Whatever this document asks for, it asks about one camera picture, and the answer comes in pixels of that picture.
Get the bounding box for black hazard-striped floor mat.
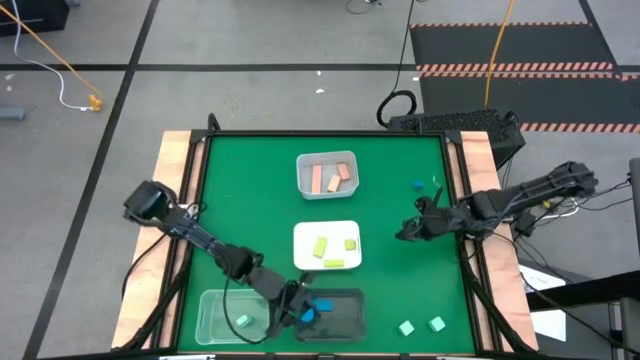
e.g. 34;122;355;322
418;72;640;134
408;21;621;72

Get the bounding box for grey translucent plastic bin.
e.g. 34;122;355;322
295;150;361;201

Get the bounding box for clear plastic bin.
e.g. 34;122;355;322
194;288;274;346

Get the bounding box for white plastic tray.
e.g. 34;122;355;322
292;220;363;272

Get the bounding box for white floor cable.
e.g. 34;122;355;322
10;0;94;112

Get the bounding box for black metal table frame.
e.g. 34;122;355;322
112;112;539;360

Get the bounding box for green table mat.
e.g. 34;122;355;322
177;134;476;354

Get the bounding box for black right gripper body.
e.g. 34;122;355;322
414;196;466;240

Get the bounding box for yellow hanging cable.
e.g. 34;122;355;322
483;0;517;108

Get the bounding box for white box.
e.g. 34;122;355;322
518;263;569;344

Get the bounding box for black power adapter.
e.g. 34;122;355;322
514;213;537;237

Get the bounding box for black perforated computer tower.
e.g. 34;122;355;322
387;108;527;169

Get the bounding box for black floor cable loop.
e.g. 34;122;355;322
344;0;384;16

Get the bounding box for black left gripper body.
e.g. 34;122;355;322
269;280;314;334

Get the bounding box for grey post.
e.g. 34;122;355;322
628;157;640;241

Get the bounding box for orange floor cable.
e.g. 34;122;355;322
0;3;105;99

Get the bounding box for black hanging cable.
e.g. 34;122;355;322
375;0;419;129

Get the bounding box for dark tinted plastic bin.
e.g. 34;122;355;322
293;287;367;343

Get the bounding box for black box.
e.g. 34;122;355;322
0;0;71;37

